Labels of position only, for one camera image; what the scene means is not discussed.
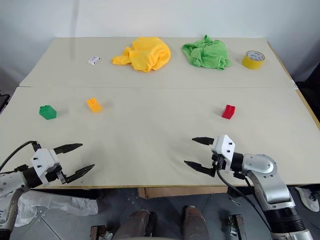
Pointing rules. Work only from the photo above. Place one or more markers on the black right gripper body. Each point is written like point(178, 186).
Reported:
point(220, 162)

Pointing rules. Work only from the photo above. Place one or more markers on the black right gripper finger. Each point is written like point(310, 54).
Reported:
point(202, 168)
point(203, 140)

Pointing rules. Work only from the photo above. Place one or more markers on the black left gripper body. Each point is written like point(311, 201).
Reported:
point(53, 175)

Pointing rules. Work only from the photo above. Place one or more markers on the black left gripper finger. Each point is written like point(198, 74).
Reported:
point(80, 172)
point(67, 148)

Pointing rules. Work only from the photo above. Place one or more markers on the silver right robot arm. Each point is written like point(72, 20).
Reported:
point(272, 185)

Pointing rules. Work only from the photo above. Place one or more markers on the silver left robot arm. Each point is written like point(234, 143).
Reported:
point(10, 182)

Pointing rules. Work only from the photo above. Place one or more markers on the brown cardboard piece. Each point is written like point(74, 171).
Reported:
point(185, 191)

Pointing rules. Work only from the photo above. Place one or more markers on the white plastic bag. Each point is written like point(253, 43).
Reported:
point(57, 203)

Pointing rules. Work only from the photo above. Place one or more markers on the red toy brick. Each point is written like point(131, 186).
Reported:
point(228, 111)

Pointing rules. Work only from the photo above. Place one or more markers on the green toy brick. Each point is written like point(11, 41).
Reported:
point(47, 112)

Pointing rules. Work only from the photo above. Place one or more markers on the orange toy brick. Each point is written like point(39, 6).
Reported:
point(94, 105)

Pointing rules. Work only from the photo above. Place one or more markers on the dark brown rounded shape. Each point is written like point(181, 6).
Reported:
point(193, 222)
point(133, 225)

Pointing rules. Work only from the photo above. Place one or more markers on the green cloth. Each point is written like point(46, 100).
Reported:
point(206, 53)

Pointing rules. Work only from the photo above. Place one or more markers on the small white box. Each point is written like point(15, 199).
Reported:
point(93, 60)

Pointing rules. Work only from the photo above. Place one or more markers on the yellow tape roll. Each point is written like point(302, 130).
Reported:
point(252, 60)

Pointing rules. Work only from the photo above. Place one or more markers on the white shoe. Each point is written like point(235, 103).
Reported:
point(308, 198)

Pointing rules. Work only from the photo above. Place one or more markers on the yellow cloth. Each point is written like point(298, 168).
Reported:
point(147, 53)

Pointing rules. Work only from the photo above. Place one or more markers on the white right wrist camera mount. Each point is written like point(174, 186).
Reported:
point(223, 147)

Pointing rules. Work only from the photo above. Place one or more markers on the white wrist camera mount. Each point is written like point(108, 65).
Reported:
point(42, 160)
point(223, 147)

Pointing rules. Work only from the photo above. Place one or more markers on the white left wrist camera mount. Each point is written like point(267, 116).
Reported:
point(42, 160)

